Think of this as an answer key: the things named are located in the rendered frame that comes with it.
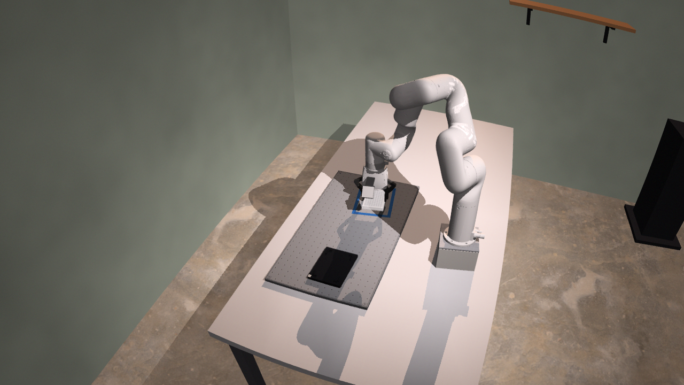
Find blue tape outline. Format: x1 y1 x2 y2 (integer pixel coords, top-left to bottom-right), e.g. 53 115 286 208
352 188 396 218

